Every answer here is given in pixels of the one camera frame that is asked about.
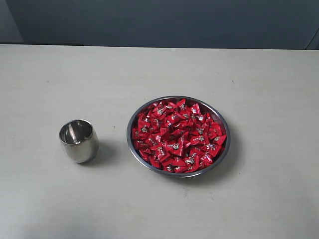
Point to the pile of red wrapped candies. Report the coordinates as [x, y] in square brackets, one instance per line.
[178, 137]

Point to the stainless steel bowl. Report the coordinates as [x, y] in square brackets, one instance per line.
[221, 117]

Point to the stainless steel cup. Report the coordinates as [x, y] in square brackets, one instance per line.
[79, 140]

